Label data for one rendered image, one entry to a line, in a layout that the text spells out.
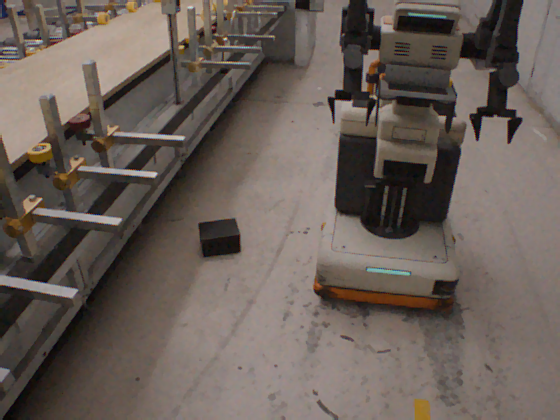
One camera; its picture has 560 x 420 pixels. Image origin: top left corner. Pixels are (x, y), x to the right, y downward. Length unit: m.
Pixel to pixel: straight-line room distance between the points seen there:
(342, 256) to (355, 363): 0.45
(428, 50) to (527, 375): 1.34
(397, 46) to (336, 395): 1.28
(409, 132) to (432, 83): 0.21
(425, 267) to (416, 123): 0.63
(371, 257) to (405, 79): 0.78
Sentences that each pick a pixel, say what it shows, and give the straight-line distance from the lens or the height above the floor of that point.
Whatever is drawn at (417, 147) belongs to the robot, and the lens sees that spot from 1.78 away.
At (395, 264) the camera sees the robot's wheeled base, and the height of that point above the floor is 0.27.
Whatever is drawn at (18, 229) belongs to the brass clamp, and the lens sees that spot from 1.40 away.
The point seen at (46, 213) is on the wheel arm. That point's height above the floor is 0.85.
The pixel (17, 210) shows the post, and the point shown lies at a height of 0.88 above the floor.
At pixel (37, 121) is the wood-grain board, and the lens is 1.91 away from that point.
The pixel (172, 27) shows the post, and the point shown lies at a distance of 2.31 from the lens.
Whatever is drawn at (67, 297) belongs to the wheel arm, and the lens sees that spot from 1.15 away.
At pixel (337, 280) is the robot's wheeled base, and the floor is 0.17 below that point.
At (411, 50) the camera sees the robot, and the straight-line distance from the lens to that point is 1.66.
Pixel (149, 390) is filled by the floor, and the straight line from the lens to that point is 1.94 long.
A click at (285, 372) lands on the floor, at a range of 1.94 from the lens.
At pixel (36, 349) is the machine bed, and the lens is 2.00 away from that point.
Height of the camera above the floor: 1.55
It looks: 33 degrees down
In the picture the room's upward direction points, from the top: straight up
